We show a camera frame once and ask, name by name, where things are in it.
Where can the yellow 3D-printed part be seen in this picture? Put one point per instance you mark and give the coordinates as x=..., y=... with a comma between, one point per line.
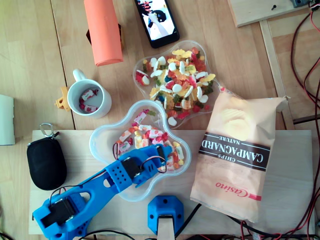
x=61, y=101

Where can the orange cylinder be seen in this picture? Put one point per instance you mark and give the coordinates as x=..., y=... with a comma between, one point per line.
x=103, y=32

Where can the small wooden board with screw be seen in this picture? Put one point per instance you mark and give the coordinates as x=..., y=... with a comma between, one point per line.
x=252, y=12

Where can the blue post mount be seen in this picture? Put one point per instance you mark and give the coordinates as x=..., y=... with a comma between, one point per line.
x=165, y=206

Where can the blue 3D-printed robot arm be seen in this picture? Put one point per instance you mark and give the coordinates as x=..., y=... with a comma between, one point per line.
x=95, y=185

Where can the clear tub of gummies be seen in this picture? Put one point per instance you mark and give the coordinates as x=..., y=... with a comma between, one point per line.
x=180, y=80

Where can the white box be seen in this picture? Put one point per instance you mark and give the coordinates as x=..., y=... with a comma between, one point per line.
x=6, y=120

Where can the green gummy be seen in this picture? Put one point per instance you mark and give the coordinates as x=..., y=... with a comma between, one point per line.
x=151, y=113

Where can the dark brown stand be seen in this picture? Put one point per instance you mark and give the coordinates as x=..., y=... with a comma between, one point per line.
x=120, y=35

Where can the white foam gummy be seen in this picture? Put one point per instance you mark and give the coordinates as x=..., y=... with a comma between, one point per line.
x=172, y=121

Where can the light wooden base board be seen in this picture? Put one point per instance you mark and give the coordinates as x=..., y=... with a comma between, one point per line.
x=287, y=175

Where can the wooden post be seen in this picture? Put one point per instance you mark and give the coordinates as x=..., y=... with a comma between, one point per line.
x=165, y=228

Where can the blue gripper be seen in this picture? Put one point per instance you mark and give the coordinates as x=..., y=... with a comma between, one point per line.
x=161, y=153

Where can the light wooden slat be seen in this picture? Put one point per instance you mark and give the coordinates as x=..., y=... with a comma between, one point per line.
x=275, y=70

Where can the beige Casino chips bag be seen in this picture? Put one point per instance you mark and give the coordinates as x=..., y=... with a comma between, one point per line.
x=237, y=155

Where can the black zip case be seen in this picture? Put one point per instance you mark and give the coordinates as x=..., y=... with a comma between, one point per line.
x=46, y=165

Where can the black smartphone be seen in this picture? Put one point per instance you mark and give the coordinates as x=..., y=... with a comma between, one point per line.
x=160, y=22

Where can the grey metal device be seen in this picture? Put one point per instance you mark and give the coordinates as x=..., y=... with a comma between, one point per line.
x=298, y=2

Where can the clear Haribo Dragolo tub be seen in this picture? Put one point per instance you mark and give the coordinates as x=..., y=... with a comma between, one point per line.
x=105, y=140

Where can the black flat bar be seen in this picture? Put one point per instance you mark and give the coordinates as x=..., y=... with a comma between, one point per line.
x=306, y=120

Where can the white ceramic mug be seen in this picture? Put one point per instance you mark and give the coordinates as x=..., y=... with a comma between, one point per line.
x=100, y=105

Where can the red gummy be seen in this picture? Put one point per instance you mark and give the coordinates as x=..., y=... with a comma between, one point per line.
x=196, y=108

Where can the wrapped fruit candy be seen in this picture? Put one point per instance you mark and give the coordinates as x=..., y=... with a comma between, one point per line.
x=170, y=165
x=155, y=133
x=180, y=151
x=124, y=147
x=140, y=117
x=88, y=108
x=87, y=94
x=125, y=135

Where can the silver carabiner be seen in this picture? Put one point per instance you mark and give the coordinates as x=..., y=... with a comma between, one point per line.
x=46, y=130

